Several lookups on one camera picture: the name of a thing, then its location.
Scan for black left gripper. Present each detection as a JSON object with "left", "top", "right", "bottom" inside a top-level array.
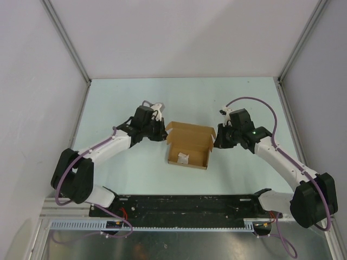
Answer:
[{"left": 142, "top": 117, "right": 169, "bottom": 142}]

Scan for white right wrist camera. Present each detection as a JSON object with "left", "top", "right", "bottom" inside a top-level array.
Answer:
[{"left": 219, "top": 107, "right": 233, "bottom": 124}]

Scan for aluminium corner post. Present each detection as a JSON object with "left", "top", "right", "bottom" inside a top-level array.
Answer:
[
  {"left": 40, "top": 0, "right": 92, "bottom": 83},
  {"left": 277, "top": 0, "right": 331, "bottom": 83}
]

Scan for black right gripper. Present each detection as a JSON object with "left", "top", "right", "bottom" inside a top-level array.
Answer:
[{"left": 213, "top": 123, "right": 241, "bottom": 149}]

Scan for brown cardboard box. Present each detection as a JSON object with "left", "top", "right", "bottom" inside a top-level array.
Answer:
[{"left": 166, "top": 121, "right": 216, "bottom": 170}]

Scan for left aluminium corner post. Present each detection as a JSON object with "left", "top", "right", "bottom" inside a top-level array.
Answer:
[{"left": 40, "top": 0, "right": 92, "bottom": 83}]

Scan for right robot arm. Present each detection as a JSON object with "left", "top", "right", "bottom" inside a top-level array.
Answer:
[{"left": 214, "top": 107, "right": 338, "bottom": 228}]

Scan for small white plastic piece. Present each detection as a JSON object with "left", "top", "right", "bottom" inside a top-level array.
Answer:
[{"left": 177, "top": 152, "right": 189, "bottom": 165}]

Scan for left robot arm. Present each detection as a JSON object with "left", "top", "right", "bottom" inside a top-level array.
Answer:
[{"left": 51, "top": 103, "right": 168, "bottom": 217}]

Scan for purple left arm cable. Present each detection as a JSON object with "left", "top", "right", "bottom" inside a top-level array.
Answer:
[{"left": 51, "top": 100, "right": 152, "bottom": 244}]

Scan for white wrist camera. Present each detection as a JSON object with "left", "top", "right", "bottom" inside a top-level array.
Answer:
[
  {"left": 219, "top": 107, "right": 233, "bottom": 124},
  {"left": 150, "top": 102, "right": 165, "bottom": 121}
]

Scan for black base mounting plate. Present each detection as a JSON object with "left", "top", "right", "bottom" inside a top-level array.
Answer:
[{"left": 89, "top": 192, "right": 277, "bottom": 229}]

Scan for right aluminium corner post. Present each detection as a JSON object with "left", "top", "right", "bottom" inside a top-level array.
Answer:
[{"left": 277, "top": 0, "right": 331, "bottom": 83}]

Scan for grey slotted cable duct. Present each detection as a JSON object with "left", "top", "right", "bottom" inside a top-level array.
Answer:
[{"left": 47, "top": 218, "right": 255, "bottom": 232}]

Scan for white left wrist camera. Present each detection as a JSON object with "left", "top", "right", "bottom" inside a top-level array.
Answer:
[{"left": 150, "top": 102, "right": 165, "bottom": 121}]

